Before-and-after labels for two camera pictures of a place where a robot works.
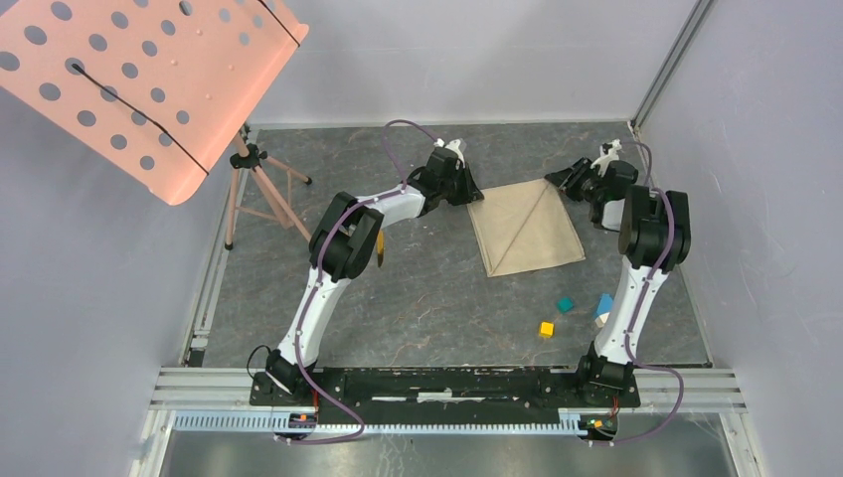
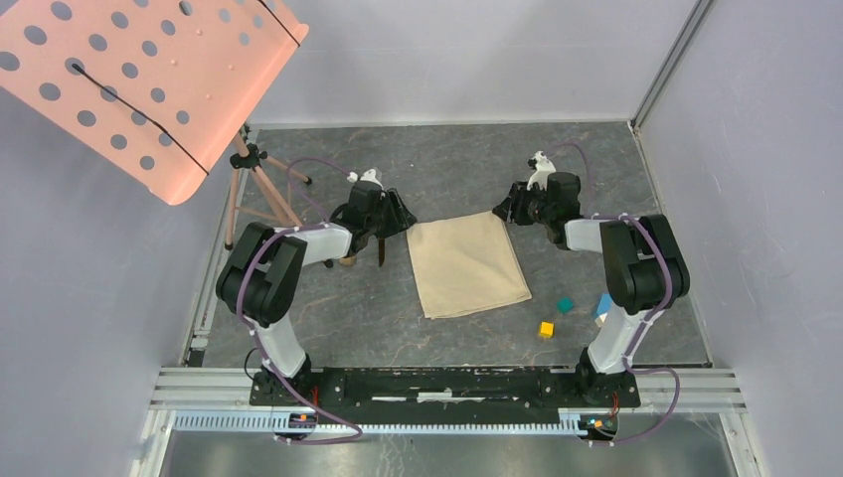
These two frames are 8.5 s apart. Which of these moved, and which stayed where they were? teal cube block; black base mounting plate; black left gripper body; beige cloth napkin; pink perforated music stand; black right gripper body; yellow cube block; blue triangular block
Moved: beige cloth napkin; black right gripper body; black left gripper body
Stayed: black base mounting plate; blue triangular block; yellow cube block; pink perforated music stand; teal cube block
